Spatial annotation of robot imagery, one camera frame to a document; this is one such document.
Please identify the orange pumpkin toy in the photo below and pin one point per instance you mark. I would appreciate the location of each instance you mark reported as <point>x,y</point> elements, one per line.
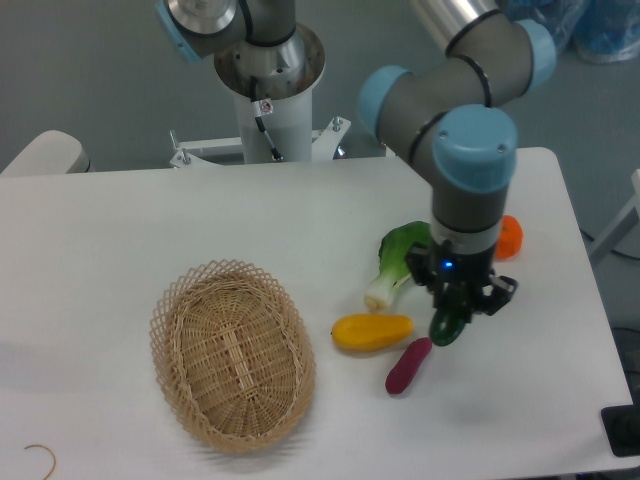
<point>510,238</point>

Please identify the woven wicker basket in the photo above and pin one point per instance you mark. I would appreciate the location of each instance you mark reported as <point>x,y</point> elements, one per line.
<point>232,356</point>

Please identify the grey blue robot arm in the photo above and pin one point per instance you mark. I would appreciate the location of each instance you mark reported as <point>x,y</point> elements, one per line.
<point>446,125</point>

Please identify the green bok choy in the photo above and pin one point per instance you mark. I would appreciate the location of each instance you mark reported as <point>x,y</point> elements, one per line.
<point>382,291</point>

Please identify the white frame leg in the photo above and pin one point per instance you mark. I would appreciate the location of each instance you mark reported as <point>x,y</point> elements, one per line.
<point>617,228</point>

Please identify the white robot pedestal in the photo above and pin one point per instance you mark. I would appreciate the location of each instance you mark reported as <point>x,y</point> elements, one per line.
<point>272,91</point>

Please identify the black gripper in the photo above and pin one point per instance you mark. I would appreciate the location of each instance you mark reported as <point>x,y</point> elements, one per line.
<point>435,266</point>

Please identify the yellow papaya half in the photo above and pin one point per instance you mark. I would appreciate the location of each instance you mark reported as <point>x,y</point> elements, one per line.
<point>370,332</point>

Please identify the purple sweet potato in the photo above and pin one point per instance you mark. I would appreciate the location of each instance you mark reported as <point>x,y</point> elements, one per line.
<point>405,369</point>

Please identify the beige chair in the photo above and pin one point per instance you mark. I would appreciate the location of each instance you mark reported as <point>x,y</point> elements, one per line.
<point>50,153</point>

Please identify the dark green cucumber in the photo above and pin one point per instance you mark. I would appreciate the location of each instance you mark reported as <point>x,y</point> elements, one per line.
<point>454,311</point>

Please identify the black device at edge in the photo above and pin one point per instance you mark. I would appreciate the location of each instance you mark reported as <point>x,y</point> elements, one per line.
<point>621,424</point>

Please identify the blue plastic bag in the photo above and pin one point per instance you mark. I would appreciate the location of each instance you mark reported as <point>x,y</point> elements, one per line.
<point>602,32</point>

